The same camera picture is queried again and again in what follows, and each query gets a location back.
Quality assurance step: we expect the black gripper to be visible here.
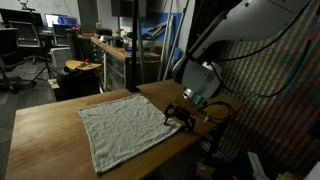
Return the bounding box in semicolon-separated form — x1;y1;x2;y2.
163;103;195;131

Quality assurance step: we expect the white terry cloth towel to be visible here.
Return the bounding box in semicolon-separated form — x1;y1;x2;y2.
78;94;182;173

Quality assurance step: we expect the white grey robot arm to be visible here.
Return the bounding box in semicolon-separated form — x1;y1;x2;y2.
165;0;312;130

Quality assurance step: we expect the wooden top drawer cabinet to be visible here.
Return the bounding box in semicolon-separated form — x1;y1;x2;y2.
91;37;160;91

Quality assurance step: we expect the round wooden stool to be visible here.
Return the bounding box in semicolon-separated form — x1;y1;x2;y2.
65;60;101;71

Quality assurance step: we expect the lit computer monitor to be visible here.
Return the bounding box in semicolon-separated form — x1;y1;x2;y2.
45;14;77;27

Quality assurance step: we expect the black mesh office chair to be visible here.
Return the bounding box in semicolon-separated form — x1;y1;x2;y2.
9;21;41;64

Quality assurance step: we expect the black vertical camera pole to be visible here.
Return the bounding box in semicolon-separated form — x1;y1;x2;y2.
129;0;140;93

